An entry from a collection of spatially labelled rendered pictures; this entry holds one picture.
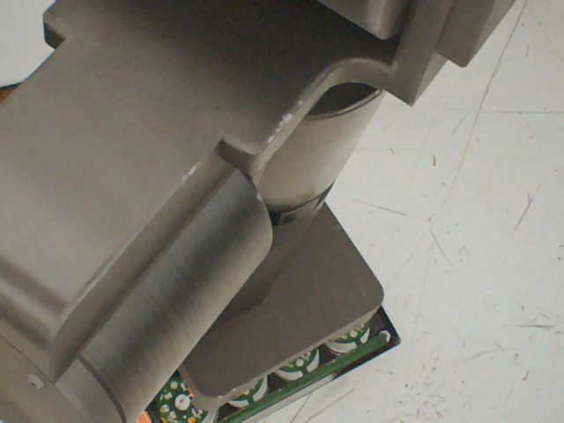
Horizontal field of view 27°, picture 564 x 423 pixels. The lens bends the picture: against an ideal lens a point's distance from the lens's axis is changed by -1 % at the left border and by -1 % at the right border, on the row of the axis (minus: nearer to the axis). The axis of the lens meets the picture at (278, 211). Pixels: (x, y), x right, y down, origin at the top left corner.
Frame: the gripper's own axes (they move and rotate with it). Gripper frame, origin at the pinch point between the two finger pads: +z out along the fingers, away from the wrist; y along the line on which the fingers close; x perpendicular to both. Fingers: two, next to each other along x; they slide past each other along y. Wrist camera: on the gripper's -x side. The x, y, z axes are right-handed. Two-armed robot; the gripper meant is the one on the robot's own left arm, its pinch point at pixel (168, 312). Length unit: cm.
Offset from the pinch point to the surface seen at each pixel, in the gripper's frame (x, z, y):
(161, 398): 1.3, 12.4, 0.4
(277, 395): 5.6, 11.0, 3.1
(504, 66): 26.5, 10.4, -5.9
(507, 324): 18.9, 13.1, 5.7
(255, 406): 4.5, 11.3, 3.0
